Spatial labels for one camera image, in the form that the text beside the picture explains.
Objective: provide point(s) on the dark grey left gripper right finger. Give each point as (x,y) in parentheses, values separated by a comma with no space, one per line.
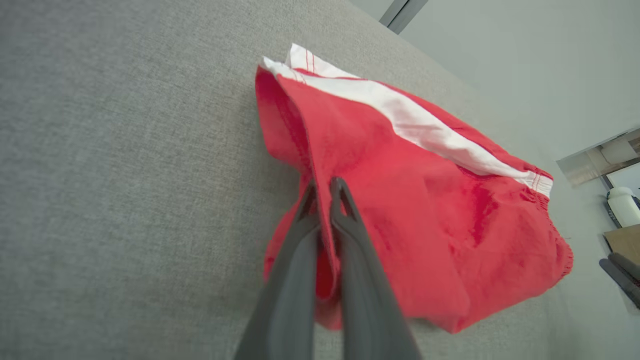
(370,320)

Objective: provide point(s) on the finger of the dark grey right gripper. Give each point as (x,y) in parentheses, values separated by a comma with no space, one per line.
(620,282)
(627,267)

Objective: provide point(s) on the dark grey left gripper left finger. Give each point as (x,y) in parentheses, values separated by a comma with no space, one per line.
(285,310)

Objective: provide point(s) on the red shorts with white stripe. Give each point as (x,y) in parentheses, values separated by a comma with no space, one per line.
(425,225)

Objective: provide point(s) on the brown cardboard box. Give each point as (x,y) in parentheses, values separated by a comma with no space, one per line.
(625,242)

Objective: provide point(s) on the white plastic bottle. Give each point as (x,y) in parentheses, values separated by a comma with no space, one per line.
(625,207)

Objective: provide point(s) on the grey fabric sofa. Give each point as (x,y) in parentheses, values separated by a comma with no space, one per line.
(125,175)

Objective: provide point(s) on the silver metal frame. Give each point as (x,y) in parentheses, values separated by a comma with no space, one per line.
(585,165)

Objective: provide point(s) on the grey upright post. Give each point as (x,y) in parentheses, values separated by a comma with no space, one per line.
(400,12)

